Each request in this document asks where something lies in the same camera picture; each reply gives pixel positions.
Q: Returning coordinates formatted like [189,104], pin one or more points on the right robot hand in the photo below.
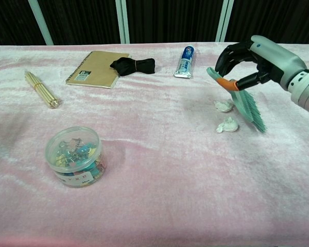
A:
[273,56]

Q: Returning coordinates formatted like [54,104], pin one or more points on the crumpled white paper ball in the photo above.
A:
[223,106]
[228,125]

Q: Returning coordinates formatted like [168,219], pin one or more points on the blue white toothpaste tube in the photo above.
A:
[185,63]

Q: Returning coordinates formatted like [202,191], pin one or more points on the black cloth bundle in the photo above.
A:
[134,66]

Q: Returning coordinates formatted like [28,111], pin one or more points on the pink velvet table cloth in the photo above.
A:
[157,167]

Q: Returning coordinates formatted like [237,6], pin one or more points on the brown spiral notebook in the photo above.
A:
[92,72]

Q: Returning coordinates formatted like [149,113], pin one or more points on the clear tub of binder clips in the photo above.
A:
[76,159]

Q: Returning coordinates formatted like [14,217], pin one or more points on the bundle of wooden sticks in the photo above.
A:
[42,90]

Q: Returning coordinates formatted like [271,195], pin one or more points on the white metal frame post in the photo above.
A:
[41,23]
[122,21]
[224,20]

